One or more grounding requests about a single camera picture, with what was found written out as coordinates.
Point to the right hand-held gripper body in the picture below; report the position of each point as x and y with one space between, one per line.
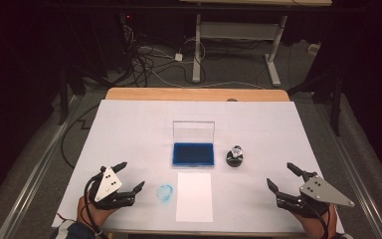
321 192

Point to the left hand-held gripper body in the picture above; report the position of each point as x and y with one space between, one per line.
107 186

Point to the black round stamp cap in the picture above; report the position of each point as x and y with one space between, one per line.
234 162

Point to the blue ink pad clear case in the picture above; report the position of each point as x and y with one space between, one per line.
193 155

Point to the person's left hand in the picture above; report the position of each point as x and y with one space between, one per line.
91 215

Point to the person's right hand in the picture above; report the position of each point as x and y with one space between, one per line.
315 229

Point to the large white table cover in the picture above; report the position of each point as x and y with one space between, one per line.
132 132

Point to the white paper sheet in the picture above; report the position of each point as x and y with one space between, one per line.
194 199

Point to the black metal stand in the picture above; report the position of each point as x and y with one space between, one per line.
63 99
336 99

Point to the white power adapter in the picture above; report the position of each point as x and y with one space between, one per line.
178 57

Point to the aluminium floor rail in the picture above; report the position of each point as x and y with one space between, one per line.
30 186
354 186

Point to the white metal desk frame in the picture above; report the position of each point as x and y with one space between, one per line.
238 30

